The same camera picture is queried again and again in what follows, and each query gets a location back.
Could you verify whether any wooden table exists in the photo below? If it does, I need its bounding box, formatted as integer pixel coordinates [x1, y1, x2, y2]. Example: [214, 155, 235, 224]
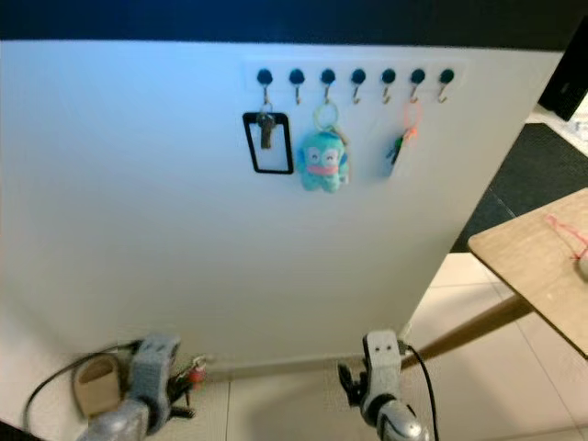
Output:
[402, 188, 588, 368]

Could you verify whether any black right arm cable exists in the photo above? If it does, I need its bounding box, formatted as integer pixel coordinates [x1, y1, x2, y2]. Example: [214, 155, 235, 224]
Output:
[400, 342, 440, 441]

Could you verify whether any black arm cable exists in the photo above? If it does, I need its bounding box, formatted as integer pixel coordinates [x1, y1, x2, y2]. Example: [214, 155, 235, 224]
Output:
[23, 342, 143, 433]
[400, 342, 440, 441]

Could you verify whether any red tagged key bunch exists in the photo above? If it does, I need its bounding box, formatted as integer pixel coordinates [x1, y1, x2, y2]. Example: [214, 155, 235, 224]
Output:
[187, 356, 212, 385]

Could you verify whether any white hook rail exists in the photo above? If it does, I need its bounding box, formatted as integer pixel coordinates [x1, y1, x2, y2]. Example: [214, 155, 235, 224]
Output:
[243, 61, 466, 91]

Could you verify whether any blue knob metal hook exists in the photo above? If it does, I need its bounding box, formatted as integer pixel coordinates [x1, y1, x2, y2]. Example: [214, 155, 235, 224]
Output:
[319, 67, 338, 106]
[379, 66, 398, 104]
[408, 66, 428, 104]
[255, 68, 276, 107]
[287, 67, 307, 106]
[348, 66, 368, 105]
[435, 66, 458, 103]

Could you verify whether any black frame holder with key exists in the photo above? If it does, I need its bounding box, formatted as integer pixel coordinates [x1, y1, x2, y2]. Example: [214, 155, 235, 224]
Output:
[243, 111, 295, 175]

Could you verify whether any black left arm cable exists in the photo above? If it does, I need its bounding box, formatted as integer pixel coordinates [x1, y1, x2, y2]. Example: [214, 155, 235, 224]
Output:
[23, 342, 143, 433]

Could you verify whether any orange green key lanyard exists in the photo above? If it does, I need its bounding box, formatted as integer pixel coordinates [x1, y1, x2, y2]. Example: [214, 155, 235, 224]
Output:
[386, 99, 424, 175]

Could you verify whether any black carpet mat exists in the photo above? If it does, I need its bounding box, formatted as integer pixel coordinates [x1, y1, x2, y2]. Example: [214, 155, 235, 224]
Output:
[450, 124, 588, 254]

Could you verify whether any teal plush keychain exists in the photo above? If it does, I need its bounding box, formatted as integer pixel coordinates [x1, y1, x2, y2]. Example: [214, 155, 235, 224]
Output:
[299, 103, 350, 194]

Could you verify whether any beige slipper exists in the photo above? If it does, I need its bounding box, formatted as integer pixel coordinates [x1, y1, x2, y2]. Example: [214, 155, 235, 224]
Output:
[72, 358, 119, 419]

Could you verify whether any red string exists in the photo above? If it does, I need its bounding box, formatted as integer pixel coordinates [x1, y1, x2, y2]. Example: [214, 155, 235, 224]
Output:
[544, 214, 588, 263]

